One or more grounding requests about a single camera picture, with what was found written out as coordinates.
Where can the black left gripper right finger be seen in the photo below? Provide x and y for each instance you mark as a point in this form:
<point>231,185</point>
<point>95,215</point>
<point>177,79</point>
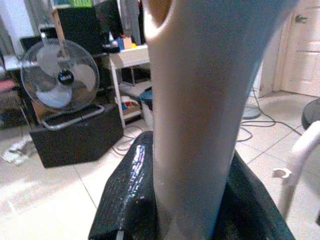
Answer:
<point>250,215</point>

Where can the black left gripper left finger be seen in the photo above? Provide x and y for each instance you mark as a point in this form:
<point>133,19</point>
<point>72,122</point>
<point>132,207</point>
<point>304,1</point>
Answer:
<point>120,200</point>

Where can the broom with blue bristles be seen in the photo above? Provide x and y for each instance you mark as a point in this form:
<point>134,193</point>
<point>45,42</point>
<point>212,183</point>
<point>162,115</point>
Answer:
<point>200,100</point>

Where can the silver floor fan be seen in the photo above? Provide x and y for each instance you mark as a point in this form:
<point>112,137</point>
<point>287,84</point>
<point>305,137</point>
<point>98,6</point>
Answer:
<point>60,77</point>

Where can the black box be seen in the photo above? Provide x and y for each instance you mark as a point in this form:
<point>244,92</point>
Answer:
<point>80,145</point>

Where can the white bucket blue lid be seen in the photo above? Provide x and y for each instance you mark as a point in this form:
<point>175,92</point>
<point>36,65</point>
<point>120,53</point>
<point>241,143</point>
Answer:
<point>147,107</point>

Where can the grey round stand base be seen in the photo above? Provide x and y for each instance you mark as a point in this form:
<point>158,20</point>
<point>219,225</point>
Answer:
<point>251,112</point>

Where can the crumpled paper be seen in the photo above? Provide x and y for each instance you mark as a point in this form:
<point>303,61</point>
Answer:
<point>16,152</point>

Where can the black round stool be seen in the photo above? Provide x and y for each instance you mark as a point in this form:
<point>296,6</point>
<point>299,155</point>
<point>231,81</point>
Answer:
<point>312,115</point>

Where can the white shelf unit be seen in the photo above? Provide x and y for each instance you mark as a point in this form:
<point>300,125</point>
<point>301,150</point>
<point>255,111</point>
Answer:
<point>130,56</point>

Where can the blue box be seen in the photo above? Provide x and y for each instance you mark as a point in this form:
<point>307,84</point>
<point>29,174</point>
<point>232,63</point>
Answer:
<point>120,43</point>

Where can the orange box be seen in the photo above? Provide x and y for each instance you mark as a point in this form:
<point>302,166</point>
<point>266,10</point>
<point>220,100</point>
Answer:
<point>128,43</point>

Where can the white door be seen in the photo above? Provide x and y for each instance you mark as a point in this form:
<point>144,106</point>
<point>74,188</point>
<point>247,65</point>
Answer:
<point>302,62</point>

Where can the black cabinet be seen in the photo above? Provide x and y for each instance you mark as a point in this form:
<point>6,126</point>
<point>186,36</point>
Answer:
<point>80,27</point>

